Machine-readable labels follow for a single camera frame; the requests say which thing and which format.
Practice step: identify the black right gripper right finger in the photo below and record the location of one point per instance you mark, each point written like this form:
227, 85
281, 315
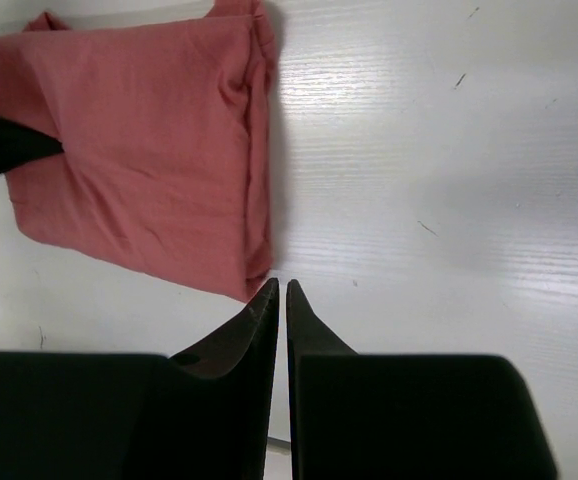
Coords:
405, 416

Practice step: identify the red t shirt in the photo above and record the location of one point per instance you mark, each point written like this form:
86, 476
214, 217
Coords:
164, 131

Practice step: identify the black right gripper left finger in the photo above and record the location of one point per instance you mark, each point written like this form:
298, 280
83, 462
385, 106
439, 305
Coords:
200, 414

